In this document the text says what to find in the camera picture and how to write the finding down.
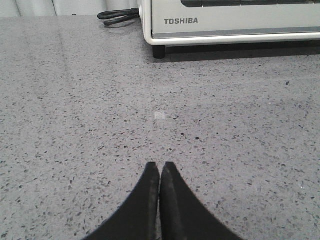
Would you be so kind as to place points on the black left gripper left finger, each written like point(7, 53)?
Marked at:
point(136, 217)

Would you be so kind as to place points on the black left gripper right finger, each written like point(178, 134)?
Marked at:
point(182, 215)

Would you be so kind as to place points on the white Toshiba toaster oven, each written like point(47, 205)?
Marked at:
point(175, 23)

